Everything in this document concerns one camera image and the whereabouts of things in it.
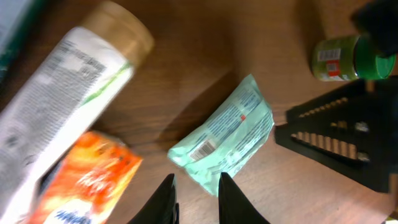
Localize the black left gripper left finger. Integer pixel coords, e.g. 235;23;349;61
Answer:
128;174;179;224

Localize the green wipes package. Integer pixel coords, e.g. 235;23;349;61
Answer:
0;0;47;82

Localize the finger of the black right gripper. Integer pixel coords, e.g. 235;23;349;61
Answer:
274;77;397;193

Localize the teal tissue pack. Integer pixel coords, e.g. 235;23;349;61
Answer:
167;75;274;196

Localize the white tube gold cap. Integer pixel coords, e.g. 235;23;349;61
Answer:
1;1;154;223

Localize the green lid jar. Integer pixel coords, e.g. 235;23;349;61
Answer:
311;35;396;82

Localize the orange tissue pack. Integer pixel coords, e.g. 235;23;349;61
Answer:
28;131;143;224

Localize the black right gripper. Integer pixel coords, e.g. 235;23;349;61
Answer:
351;0;397;57

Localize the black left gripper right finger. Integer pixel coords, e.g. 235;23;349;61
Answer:
218;172;270;224

